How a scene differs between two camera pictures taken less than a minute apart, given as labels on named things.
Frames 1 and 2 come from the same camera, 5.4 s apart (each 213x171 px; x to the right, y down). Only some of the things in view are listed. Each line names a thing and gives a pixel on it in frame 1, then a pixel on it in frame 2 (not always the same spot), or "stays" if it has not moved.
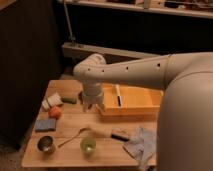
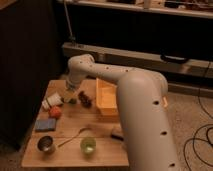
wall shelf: [186, 7] stays
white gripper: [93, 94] to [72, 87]
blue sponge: [45, 125] stays
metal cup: [46, 144] stays
